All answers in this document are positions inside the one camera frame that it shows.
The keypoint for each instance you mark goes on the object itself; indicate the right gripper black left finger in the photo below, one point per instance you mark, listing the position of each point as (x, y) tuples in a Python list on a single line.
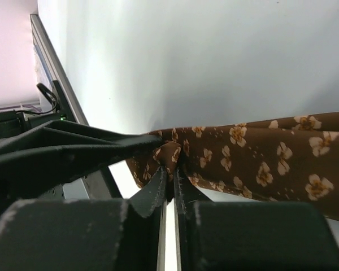
[(152, 195)]

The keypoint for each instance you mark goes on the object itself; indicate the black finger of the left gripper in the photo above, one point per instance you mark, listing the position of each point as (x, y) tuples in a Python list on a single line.
[(62, 151)]

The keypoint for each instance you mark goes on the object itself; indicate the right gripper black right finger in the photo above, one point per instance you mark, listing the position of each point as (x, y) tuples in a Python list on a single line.
[(186, 194)]

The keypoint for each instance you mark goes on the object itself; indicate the brown floral tie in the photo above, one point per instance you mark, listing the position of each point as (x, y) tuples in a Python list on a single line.
[(293, 158)]

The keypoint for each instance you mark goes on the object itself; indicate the left aluminium side rail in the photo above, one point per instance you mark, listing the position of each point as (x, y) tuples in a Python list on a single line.
[(100, 184)]

